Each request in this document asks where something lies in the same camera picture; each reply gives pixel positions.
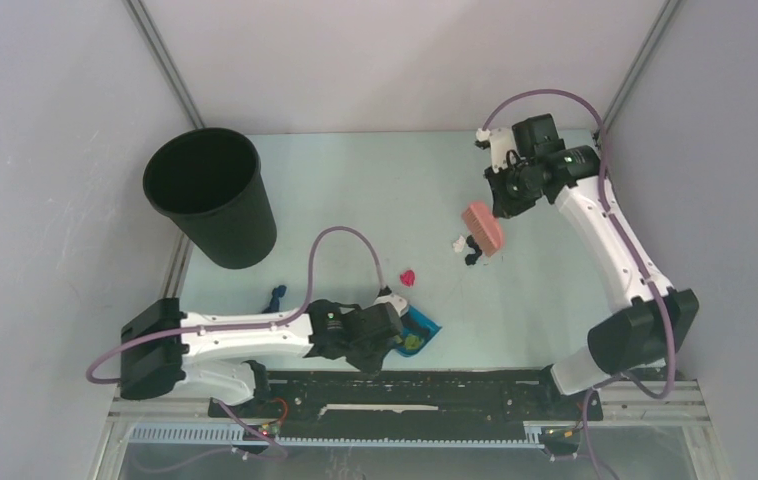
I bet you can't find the blue dustpan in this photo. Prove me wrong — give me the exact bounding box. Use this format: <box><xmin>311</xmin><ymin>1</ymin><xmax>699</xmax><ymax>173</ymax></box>
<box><xmin>396</xmin><ymin>306</ymin><xmax>441</xmax><ymax>357</ymax></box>

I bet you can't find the pink hand brush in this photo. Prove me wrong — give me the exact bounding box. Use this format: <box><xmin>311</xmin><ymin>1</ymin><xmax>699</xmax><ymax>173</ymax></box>
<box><xmin>461</xmin><ymin>201</ymin><xmax>505</xmax><ymax>257</ymax></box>

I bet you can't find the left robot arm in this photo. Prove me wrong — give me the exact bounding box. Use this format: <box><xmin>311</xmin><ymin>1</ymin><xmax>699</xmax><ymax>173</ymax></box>
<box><xmin>119</xmin><ymin>294</ymin><xmax>410</xmax><ymax>417</ymax></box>

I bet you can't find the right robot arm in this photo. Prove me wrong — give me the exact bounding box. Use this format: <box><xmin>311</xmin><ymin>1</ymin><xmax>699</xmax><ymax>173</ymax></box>
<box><xmin>466</xmin><ymin>114</ymin><xmax>699</xmax><ymax>418</ymax></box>

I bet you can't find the green paper scrap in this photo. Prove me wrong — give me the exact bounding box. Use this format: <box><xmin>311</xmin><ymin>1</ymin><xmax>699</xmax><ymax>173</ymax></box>
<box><xmin>403</xmin><ymin>335</ymin><xmax>424</xmax><ymax>351</ymax></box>

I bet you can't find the red paper scrap upper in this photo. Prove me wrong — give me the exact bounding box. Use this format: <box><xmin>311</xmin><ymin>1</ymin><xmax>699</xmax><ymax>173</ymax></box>
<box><xmin>399</xmin><ymin>269</ymin><xmax>416</xmax><ymax>287</ymax></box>

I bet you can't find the blue paper scrap left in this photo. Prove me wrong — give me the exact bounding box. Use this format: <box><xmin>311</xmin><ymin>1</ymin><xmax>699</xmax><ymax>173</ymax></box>
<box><xmin>262</xmin><ymin>285</ymin><xmax>287</xmax><ymax>314</ymax></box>

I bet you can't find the white paper scrap centre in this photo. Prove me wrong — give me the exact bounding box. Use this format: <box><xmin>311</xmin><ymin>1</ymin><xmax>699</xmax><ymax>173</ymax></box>
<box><xmin>452</xmin><ymin>235</ymin><xmax>467</xmax><ymax>254</ymax></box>

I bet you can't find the black paper scrap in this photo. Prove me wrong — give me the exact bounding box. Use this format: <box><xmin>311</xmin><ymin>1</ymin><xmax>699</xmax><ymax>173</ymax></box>
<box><xmin>464</xmin><ymin>235</ymin><xmax>483</xmax><ymax>266</ymax></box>

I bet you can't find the black trash bin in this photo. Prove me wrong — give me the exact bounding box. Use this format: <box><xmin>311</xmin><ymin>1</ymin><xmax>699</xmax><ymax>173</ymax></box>
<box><xmin>142</xmin><ymin>128</ymin><xmax>277</xmax><ymax>270</ymax></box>

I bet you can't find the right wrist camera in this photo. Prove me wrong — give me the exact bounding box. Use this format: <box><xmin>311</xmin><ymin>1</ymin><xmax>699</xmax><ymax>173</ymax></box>
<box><xmin>475</xmin><ymin>128</ymin><xmax>519</xmax><ymax>173</ymax></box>

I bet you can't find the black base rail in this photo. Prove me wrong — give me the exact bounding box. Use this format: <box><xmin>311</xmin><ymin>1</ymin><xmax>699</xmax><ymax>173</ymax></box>
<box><xmin>232</xmin><ymin>369</ymin><xmax>603</xmax><ymax>443</ymax></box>

